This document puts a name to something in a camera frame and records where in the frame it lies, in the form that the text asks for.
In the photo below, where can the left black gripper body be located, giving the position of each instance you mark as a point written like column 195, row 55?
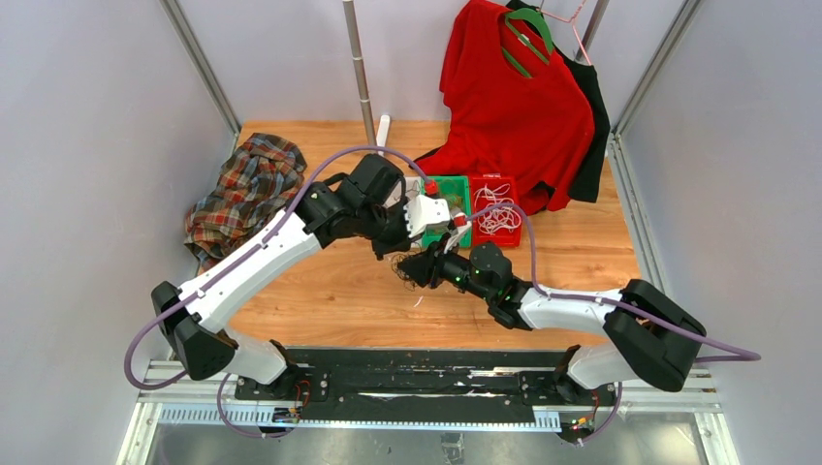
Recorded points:
column 391, row 232

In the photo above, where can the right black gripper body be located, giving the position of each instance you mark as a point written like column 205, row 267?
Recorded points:
column 454, row 269

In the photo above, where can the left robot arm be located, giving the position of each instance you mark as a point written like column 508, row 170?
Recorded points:
column 195, row 316

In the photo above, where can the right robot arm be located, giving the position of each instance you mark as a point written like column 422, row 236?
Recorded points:
column 648, row 336

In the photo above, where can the red plastic bin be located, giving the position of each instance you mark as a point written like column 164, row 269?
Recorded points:
column 502, row 226

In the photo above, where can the green plastic bin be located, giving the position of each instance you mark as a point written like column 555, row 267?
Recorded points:
column 455, row 191

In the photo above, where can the white rack base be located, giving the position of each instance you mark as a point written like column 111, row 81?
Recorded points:
column 383, row 129

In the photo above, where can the plaid flannel shirt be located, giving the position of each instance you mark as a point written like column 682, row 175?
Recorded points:
column 259, row 178

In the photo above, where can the black t-shirt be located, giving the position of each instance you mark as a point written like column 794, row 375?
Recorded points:
column 553, row 124

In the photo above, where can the red t-shirt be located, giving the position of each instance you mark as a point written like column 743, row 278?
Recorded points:
column 470, row 85

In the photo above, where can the silver rack pole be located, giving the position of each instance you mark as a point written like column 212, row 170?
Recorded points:
column 585, row 39
column 355, row 45

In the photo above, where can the green clothes hanger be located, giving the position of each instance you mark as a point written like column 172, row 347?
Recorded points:
column 536, row 20

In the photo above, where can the right silver rack pole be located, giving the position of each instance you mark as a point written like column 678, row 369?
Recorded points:
column 585, row 39

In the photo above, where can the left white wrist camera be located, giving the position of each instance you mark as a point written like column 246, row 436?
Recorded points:
column 423, row 212

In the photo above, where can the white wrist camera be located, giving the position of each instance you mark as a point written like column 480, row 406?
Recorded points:
column 423, row 212
column 458, row 227

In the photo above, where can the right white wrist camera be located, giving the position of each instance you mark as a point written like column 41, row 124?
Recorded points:
column 458, row 227

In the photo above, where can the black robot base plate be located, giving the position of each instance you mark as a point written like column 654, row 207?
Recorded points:
column 421, row 386

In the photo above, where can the pink wire hanger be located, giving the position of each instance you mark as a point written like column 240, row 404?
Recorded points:
column 567, row 21

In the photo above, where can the aluminium frame rail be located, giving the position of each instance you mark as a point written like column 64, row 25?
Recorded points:
column 202, row 422

